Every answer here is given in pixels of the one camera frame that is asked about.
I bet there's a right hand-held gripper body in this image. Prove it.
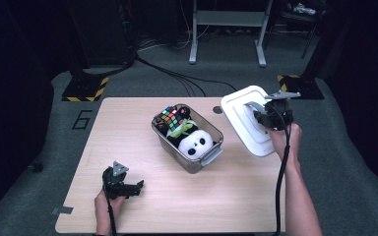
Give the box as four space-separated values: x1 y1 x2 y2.
263 90 302 131

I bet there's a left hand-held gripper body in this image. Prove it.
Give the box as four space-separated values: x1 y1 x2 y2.
101 160 132 201

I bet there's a white lid with grey handle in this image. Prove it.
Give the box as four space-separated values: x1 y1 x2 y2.
220 85 279 157

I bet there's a clear brown storage box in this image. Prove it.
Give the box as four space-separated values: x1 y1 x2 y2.
151 103 224 175

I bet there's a panda plush toy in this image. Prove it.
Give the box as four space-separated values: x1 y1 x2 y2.
155 107 216 160

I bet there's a colourful puzzle cube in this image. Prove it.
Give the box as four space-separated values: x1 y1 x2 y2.
158 105 186 132

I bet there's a person's left hand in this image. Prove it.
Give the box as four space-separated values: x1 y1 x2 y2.
94 189 126 235

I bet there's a person's right hand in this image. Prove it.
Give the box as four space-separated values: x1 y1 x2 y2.
269 122 303 165

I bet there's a black striped stand base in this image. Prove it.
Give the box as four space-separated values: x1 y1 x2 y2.
277 74 325 100
61 73 110 102

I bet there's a dark chair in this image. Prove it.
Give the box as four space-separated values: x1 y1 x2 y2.
265 0 329 60

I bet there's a dark curtain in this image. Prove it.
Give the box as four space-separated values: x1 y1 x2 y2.
324 0 378 210
0 0 57 227

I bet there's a white metal stand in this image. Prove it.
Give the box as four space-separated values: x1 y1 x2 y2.
188 0 275 68

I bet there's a crumpled white cloth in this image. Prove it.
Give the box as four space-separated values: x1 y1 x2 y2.
287 2 318 16

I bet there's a large dark cabinet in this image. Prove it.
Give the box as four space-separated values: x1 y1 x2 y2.
63 0 136 67

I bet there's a left hand-held gripper black cable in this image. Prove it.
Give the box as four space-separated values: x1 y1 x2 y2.
102 185 118 236

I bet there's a hand-held gripper black cable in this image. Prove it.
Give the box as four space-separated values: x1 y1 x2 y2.
102 185 118 236
274 107 293 236

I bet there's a thin black floor cable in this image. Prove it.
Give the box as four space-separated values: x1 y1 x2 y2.
163 70 207 97
173 76 195 96
136 55 238 92

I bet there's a right hand-held gripper black cable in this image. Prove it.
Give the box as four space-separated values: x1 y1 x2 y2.
274 107 293 236

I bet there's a white floor cable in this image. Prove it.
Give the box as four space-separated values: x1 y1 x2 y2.
137 30 211 52

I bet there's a thick black floor cable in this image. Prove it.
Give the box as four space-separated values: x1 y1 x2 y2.
80 48 138 79

